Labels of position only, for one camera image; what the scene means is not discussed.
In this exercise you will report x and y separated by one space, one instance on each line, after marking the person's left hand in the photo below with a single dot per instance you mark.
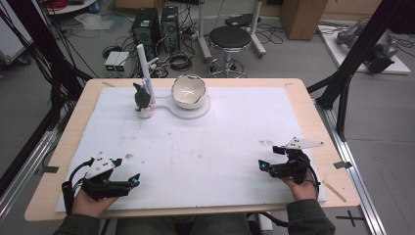
86 205

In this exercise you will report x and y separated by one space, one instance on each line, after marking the grey black robot device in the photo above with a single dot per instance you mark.
381 52

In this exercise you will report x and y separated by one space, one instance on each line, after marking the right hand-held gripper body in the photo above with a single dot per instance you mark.
295 168

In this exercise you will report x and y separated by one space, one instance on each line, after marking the aluminium rail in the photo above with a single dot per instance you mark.
23 176
352 169

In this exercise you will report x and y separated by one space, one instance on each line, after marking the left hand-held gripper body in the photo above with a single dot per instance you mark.
101 187

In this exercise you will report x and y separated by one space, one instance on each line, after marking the dark green white plush toy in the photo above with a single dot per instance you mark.
142 97

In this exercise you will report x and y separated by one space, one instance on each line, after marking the brown cardboard box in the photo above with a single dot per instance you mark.
301 18

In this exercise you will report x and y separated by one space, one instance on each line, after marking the person's right hand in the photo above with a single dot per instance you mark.
303 192

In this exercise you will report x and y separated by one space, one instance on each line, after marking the grey power supply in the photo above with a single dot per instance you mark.
122 62
111 62

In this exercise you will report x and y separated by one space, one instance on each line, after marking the white eggshell-shaped bowl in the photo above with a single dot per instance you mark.
189 91

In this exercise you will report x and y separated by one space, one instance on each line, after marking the white metal stand legs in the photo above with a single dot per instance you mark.
204 42

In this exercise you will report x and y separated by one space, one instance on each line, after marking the white platform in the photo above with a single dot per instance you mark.
399 67

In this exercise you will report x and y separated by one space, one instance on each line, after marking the white foam board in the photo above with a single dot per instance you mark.
195 156

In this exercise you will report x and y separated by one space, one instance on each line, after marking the black round stool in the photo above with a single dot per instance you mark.
230 38

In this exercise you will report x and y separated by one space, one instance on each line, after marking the black metal frame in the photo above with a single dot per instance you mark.
349 68
42 49

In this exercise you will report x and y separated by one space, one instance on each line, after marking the black computer tower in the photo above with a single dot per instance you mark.
170 27
145 31

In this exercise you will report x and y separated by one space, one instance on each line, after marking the grey tape strip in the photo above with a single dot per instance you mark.
50 169
342 164

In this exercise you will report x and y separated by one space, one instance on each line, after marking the thin wooden stick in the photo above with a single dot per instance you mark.
334 191

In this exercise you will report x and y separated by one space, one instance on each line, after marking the white stand with pole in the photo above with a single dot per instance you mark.
192 113

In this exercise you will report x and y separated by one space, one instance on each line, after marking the light wooden table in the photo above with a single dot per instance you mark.
42 204

